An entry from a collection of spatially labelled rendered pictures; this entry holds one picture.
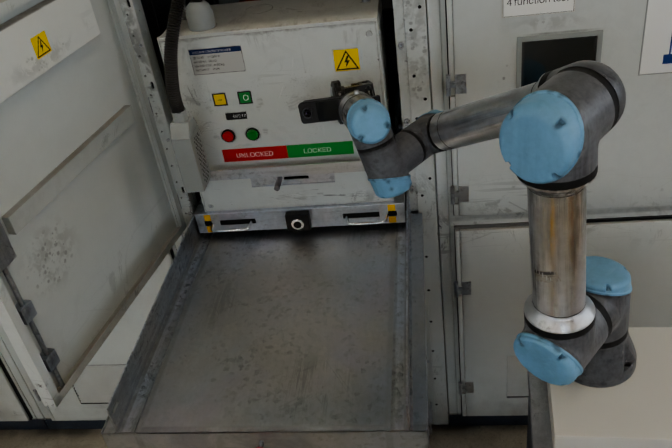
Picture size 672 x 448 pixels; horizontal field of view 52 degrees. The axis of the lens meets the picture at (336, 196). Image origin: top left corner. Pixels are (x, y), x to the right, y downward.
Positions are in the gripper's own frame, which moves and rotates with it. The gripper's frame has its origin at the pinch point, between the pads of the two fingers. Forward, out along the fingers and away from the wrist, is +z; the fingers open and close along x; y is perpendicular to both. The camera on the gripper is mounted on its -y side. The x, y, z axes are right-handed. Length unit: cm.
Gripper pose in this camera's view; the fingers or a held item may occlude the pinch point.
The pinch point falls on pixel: (332, 96)
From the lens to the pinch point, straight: 156.9
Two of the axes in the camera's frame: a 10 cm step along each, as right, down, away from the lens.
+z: -1.4, -2.9, 9.5
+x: -1.6, -9.4, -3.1
